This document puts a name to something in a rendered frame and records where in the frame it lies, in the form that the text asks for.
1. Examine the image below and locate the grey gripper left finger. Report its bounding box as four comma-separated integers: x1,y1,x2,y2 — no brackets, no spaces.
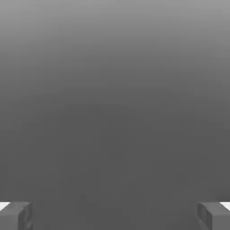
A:
0,201,34,230

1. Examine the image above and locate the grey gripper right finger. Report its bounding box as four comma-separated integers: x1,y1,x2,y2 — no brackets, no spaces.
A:
196,201,230,230

